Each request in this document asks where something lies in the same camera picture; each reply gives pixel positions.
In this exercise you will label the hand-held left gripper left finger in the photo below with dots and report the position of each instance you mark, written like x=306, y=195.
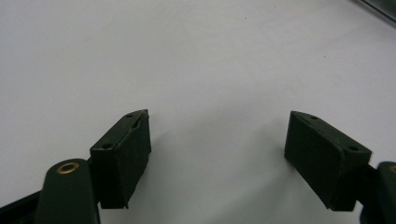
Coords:
x=124, y=161

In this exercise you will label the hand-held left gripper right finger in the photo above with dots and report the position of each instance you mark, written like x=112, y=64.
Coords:
x=323, y=161

